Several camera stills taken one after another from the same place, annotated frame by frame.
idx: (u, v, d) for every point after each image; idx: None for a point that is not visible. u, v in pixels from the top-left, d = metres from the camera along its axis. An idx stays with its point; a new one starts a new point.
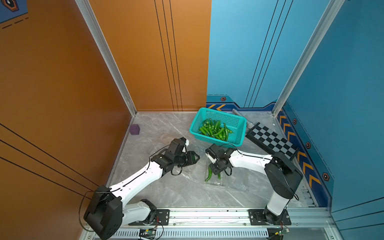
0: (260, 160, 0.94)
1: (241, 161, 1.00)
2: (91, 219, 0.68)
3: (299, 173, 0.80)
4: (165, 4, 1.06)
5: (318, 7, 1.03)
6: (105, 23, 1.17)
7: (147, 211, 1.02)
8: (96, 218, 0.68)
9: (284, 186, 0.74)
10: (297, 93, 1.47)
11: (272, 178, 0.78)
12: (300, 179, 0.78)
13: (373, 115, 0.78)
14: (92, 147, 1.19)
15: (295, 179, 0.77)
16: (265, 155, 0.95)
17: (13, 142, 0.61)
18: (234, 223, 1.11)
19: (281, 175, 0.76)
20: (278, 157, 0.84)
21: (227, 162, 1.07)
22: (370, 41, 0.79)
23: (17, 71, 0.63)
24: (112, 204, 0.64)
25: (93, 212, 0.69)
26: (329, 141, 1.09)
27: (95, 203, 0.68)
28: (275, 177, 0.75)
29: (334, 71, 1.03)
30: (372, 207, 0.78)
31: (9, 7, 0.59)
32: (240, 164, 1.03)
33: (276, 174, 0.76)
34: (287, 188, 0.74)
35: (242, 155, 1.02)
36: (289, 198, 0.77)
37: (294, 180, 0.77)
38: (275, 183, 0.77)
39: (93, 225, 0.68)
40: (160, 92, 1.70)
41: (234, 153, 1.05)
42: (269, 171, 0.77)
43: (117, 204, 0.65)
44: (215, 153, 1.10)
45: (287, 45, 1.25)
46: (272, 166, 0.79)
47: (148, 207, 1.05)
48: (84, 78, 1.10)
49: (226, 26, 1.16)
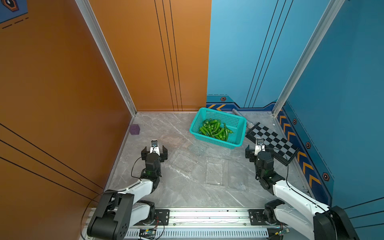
0: (311, 204, 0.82)
1: (288, 194, 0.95)
2: (98, 224, 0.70)
3: None
4: (165, 5, 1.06)
5: (317, 8, 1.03)
6: (104, 23, 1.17)
7: (147, 209, 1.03)
8: (106, 220, 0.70)
9: None
10: (297, 93, 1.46)
11: (318, 230, 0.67)
12: None
13: (373, 115, 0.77)
14: (92, 146, 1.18)
15: None
16: (320, 202, 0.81)
17: (13, 142, 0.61)
18: (233, 223, 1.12)
19: (335, 237, 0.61)
20: (336, 213, 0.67)
21: (269, 186, 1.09)
22: (371, 41, 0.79)
23: (16, 71, 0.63)
24: (125, 198, 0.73)
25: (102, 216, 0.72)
26: (329, 141, 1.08)
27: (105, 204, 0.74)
28: (325, 233, 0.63)
29: (334, 71, 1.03)
30: (371, 207, 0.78)
31: (9, 7, 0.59)
32: (283, 196, 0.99)
33: (327, 231, 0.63)
34: None
35: (290, 189, 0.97)
36: None
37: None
38: (321, 237, 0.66)
39: (102, 228, 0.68)
40: (160, 92, 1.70)
41: (280, 182, 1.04)
42: (321, 223, 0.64)
43: (130, 196, 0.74)
44: (261, 174, 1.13)
45: (287, 45, 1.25)
46: (327, 221, 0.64)
47: (148, 204, 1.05)
48: (84, 79, 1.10)
49: (226, 25, 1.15)
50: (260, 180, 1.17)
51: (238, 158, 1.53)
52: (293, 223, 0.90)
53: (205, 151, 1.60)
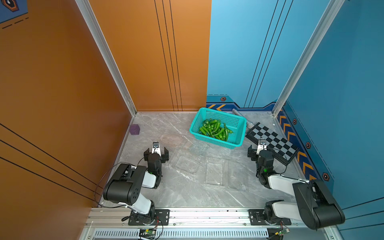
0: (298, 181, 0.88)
1: (278, 180, 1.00)
2: (114, 184, 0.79)
3: (339, 209, 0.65)
4: (165, 5, 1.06)
5: (318, 8, 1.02)
6: (104, 23, 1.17)
7: (149, 204, 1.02)
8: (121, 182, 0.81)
9: (306, 206, 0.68)
10: (297, 93, 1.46)
11: (298, 197, 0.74)
12: (338, 214, 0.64)
13: (373, 115, 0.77)
14: (92, 146, 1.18)
15: (326, 211, 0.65)
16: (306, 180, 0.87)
17: (13, 142, 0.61)
18: (233, 223, 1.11)
19: (308, 195, 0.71)
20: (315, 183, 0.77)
21: (266, 182, 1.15)
22: (371, 40, 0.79)
23: (15, 71, 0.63)
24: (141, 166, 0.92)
25: (118, 179, 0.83)
26: (329, 141, 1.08)
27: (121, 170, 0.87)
28: (300, 192, 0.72)
29: (334, 71, 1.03)
30: (371, 207, 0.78)
31: (9, 7, 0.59)
32: (275, 184, 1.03)
33: (303, 191, 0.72)
34: (311, 210, 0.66)
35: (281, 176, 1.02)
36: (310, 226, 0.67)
37: (327, 213, 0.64)
38: (300, 201, 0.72)
39: (119, 187, 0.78)
40: (160, 92, 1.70)
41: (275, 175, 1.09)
42: (296, 186, 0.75)
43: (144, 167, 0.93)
44: (260, 171, 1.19)
45: (287, 45, 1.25)
46: (304, 185, 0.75)
47: (149, 201, 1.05)
48: (84, 79, 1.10)
49: (225, 25, 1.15)
50: (258, 176, 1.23)
51: (238, 158, 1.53)
52: (289, 213, 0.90)
53: (205, 151, 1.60)
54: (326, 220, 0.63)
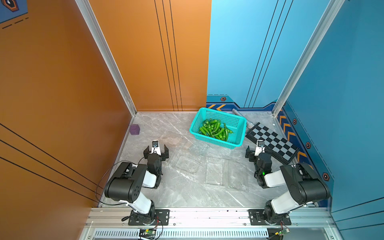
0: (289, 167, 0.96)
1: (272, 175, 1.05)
2: (116, 180, 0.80)
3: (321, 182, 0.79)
4: (165, 5, 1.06)
5: (318, 7, 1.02)
6: (104, 23, 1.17)
7: (149, 203, 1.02)
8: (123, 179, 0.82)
9: (294, 181, 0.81)
10: (297, 93, 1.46)
11: (287, 178, 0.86)
12: (321, 185, 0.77)
13: (373, 114, 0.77)
14: (92, 146, 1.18)
15: (311, 184, 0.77)
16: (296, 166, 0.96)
17: (12, 142, 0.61)
18: (233, 223, 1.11)
19: (294, 174, 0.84)
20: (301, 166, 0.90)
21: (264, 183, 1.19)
22: (371, 40, 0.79)
23: (15, 71, 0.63)
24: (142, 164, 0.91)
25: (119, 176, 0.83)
26: (329, 141, 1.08)
27: (122, 169, 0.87)
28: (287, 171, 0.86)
29: (334, 71, 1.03)
30: (372, 207, 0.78)
31: (9, 7, 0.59)
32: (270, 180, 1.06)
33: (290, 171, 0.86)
34: (298, 184, 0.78)
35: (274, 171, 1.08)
36: (300, 201, 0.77)
37: (314, 189, 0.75)
38: (288, 180, 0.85)
39: (120, 183, 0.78)
40: (160, 92, 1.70)
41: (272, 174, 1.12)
42: (284, 168, 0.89)
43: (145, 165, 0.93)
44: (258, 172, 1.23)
45: (287, 45, 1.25)
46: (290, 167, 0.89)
47: (149, 200, 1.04)
48: (83, 79, 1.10)
49: (225, 25, 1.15)
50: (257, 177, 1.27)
51: (239, 158, 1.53)
52: (285, 204, 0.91)
53: (205, 151, 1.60)
54: (314, 195, 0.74)
